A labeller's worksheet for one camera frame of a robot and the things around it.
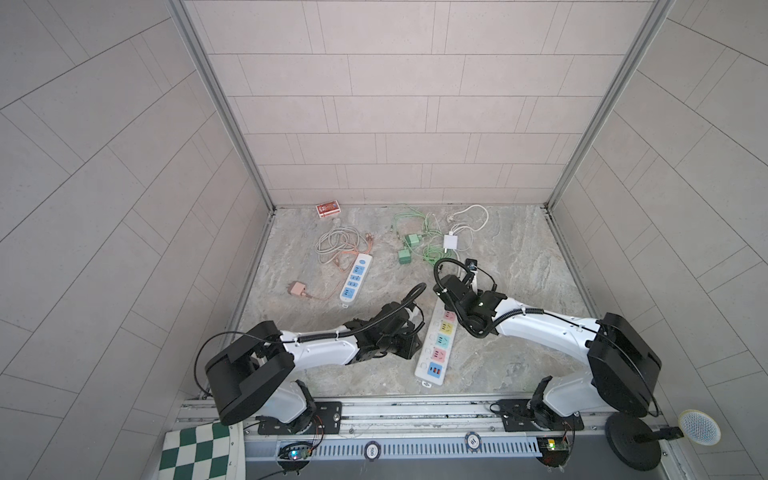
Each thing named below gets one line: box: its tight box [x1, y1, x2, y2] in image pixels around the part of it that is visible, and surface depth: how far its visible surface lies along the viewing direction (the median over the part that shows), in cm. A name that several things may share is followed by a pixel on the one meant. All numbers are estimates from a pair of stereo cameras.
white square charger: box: [443, 234, 458, 253], surface depth 104 cm
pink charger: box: [287, 281, 306, 295], surface depth 93 cm
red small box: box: [315, 200, 342, 218], surface depth 117 cm
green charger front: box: [398, 247, 412, 265], surface depth 102 cm
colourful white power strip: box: [414, 298, 459, 386], surface depth 80 cm
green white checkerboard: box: [158, 421, 244, 480], surface depth 67 cm
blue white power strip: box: [340, 253, 373, 303], surface depth 96 cm
